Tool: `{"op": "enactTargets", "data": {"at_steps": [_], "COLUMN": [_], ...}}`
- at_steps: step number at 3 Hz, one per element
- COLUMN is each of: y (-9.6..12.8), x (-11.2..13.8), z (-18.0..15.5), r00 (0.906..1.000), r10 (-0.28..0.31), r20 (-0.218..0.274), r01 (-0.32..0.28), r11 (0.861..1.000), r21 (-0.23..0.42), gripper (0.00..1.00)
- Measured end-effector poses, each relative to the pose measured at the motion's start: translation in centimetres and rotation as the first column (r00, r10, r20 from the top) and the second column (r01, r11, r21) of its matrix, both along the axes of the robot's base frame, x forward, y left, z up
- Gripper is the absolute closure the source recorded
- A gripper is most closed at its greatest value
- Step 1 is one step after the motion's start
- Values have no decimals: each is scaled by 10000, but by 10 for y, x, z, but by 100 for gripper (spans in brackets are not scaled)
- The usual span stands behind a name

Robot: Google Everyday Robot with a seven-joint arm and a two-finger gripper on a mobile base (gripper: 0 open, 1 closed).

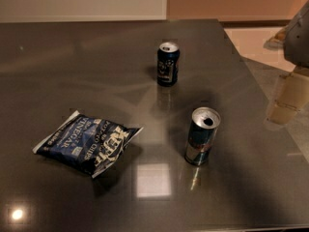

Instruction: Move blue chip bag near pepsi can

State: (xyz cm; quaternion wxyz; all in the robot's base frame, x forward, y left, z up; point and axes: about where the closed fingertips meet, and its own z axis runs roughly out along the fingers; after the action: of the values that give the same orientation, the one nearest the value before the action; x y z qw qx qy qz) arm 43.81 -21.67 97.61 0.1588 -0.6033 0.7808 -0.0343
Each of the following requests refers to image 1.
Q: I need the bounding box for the blue chip bag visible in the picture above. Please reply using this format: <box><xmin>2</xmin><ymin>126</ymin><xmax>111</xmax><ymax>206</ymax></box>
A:
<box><xmin>33</xmin><ymin>111</ymin><xmax>142</xmax><ymax>178</ymax></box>

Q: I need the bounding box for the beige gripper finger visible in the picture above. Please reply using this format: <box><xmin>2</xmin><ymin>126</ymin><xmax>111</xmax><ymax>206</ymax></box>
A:
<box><xmin>267</xmin><ymin>66</ymin><xmax>309</xmax><ymax>125</ymax></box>

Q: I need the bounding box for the blue silver energy drink can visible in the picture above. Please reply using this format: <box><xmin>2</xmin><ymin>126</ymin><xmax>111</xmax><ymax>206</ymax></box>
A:
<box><xmin>184</xmin><ymin>107</ymin><xmax>221</xmax><ymax>165</ymax></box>

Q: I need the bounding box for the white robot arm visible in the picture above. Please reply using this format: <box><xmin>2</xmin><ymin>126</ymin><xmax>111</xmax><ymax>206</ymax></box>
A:
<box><xmin>267</xmin><ymin>1</ymin><xmax>309</xmax><ymax>127</ymax></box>

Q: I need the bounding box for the dark blue pepsi can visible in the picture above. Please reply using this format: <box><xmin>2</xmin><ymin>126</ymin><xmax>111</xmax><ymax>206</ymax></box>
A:
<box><xmin>157</xmin><ymin>42</ymin><xmax>180</xmax><ymax>87</ymax></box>

